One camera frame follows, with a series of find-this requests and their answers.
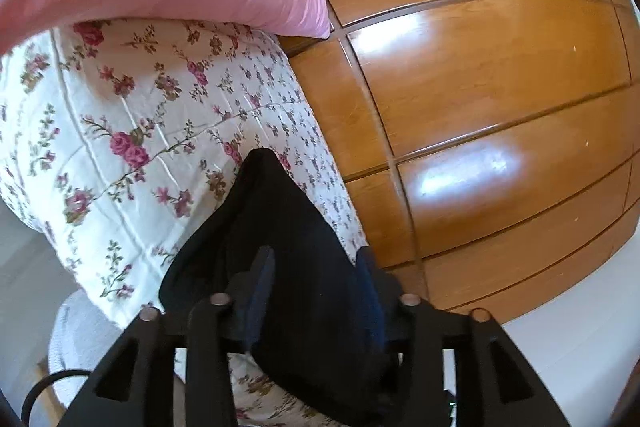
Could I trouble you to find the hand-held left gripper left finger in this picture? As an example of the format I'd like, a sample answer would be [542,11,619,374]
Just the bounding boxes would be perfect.
[59,246,277,427]

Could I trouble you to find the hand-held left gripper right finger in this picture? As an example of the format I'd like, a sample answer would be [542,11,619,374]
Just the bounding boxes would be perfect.
[356,247,571,427]

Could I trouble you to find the dark navy pants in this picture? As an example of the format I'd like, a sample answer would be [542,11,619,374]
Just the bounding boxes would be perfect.
[159,148,401,427]

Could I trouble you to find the white knitted cushion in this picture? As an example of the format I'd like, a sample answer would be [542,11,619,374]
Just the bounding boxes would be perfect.
[49,289,123,408]

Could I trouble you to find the white floral bedspread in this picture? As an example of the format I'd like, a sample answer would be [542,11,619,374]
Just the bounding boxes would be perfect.
[0,19,368,427]

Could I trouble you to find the glossy wooden headboard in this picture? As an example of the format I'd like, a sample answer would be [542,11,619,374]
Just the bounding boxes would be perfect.
[274,0,640,315]

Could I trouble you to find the black cable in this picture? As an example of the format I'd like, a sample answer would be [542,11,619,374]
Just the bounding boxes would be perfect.
[22,369,91,427]

